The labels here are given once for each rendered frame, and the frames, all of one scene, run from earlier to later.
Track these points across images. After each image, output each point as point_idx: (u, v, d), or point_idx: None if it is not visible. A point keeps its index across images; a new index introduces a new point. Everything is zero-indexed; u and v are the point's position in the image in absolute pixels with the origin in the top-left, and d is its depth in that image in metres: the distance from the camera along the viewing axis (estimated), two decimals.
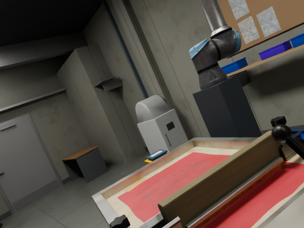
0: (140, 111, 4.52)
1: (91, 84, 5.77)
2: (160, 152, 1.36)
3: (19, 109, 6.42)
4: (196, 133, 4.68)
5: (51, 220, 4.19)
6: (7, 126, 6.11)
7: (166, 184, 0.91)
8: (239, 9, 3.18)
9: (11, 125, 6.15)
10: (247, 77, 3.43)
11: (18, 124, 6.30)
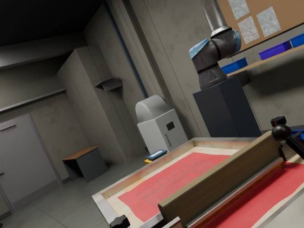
0: (140, 111, 4.52)
1: (91, 84, 5.77)
2: (160, 152, 1.36)
3: (19, 109, 6.42)
4: (196, 133, 4.68)
5: (51, 220, 4.19)
6: (7, 126, 6.11)
7: (166, 184, 0.91)
8: (239, 9, 3.18)
9: (11, 125, 6.15)
10: (247, 77, 3.43)
11: (18, 124, 6.30)
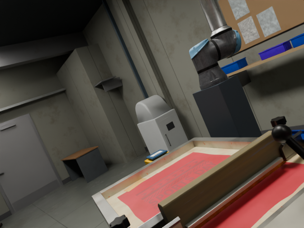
0: (140, 111, 4.52)
1: (91, 84, 5.77)
2: (160, 152, 1.36)
3: (19, 109, 6.42)
4: (196, 133, 4.68)
5: (51, 220, 4.19)
6: (7, 126, 6.11)
7: (166, 184, 0.91)
8: (239, 9, 3.18)
9: (11, 125, 6.15)
10: (247, 77, 3.43)
11: (18, 124, 6.30)
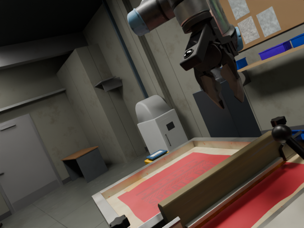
0: (140, 111, 4.52)
1: (91, 84, 5.77)
2: (160, 152, 1.36)
3: (19, 109, 6.42)
4: (196, 133, 4.68)
5: (51, 220, 4.19)
6: (7, 126, 6.11)
7: (166, 184, 0.91)
8: (239, 9, 3.18)
9: (11, 125, 6.15)
10: (247, 77, 3.43)
11: (18, 124, 6.30)
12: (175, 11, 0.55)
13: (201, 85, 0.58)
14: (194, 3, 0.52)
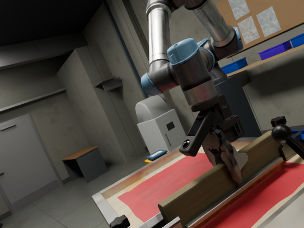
0: (140, 111, 4.52)
1: (91, 84, 5.77)
2: (160, 152, 1.36)
3: (19, 109, 6.42)
4: None
5: (51, 220, 4.19)
6: (7, 126, 6.11)
7: (166, 184, 0.91)
8: (239, 9, 3.18)
9: (11, 125, 6.15)
10: (247, 77, 3.43)
11: (18, 124, 6.30)
12: (183, 93, 0.60)
13: (207, 156, 0.64)
14: (198, 93, 0.56)
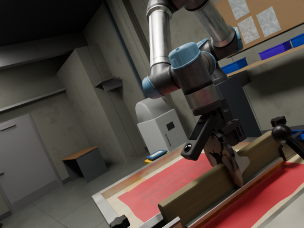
0: (140, 111, 4.52)
1: (91, 84, 5.77)
2: (160, 152, 1.36)
3: (19, 109, 6.42)
4: None
5: (51, 220, 4.19)
6: (7, 126, 6.11)
7: (166, 184, 0.91)
8: (239, 9, 3.18)
9: (11, 125, 6.15)
10: (247, 77, 3.43)
11: (18, 124, 6.30)
12: (185, 97, 0.60)
13: (209, 160, 0.64)
14: (199, 97, 0.56)
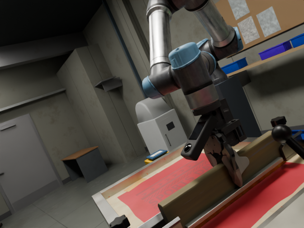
0: (140, 111, 4.52)
1: (91, 84, 5.77)
2: (160, 152, 1.36)
3: (19, 109, 6.42)
4: None
5: (51, 220, 4.19)
6: (7, 126, 6.11)
7: (166, 184, 0.91)
8: (239, 9, 3.18)
9: (11, 125, 6.15)
10: (247, 77, 3.43)
11: (18, 124, 6.30)
12: (185, 97, 0.60)
13: (209, 160, 0.64)
14: (199, 97, 0.56)
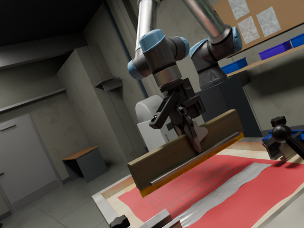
0: (140, 111, 4.52)
1: (91, 84, 5.77)
2: None
3: (19, 109, 6.42)
4: None
5: (51, 220, 4.19)
6: (7, 126, 6.11)
7: (166, 184, 0.91)
8: (239, 9, 3.18)
9: (11, 125, 6.15)
10: (247, 77, 3.43)
11: (18, 124, 6.30)
12: (154, 77, 0.70)
13: (176, 132, 0.74)
14: (164, 76, 0.66)
